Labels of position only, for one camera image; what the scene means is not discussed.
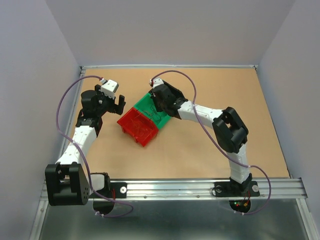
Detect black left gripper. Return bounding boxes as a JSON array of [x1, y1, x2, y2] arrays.
[[95, 84, 125, 117]]

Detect thin orange wire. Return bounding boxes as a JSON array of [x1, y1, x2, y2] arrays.
[[127, 113, 157, 143]]

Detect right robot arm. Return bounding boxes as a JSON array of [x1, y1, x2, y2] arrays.
[[149, 78, 252, 196]]

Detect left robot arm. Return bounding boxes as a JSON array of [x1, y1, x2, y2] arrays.
[[45, 79, 126, 206]]

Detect black plastic bin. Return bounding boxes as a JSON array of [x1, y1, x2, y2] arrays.
[[164, 81, 187, 100]]

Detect green plastic bin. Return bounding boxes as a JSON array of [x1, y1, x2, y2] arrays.
[[133, 93, 171, 130]]

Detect red plastic bin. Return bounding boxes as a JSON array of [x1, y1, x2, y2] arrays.
[[117, 107, 159, 147]]

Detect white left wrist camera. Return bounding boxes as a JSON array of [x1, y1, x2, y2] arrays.
[[100, 78, 119, 99]]

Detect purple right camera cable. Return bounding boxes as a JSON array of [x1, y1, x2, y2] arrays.
[[151, 69, 273, 216]]

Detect purple camera cable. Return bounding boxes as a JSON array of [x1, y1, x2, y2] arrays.
[[151, 69, 273, 216], [55, 75, 135, 218]]

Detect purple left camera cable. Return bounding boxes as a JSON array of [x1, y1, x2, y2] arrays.
[[55, 75, 135, 218]]

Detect aluminium mounting rail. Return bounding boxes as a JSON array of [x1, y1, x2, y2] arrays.
[[41, 175, 307, 206]]

